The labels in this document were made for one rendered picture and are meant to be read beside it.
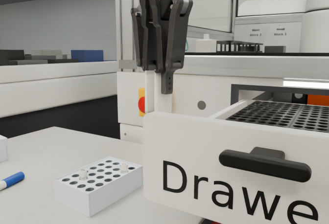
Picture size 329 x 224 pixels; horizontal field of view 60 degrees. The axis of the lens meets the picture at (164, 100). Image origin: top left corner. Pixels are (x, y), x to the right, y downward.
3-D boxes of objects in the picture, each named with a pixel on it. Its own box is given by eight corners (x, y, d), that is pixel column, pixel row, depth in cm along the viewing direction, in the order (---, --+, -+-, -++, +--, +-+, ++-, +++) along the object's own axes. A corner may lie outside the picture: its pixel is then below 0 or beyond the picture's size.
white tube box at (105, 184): (89, 217, 42) (88, 193, 41) (54, 200, 46) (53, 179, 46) (143, 185, 52) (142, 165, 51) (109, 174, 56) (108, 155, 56)
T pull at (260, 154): (310, 185, 22) (311, 168, 22) (217, 166, 26) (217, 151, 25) (313, 168, 25) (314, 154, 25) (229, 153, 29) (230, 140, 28)
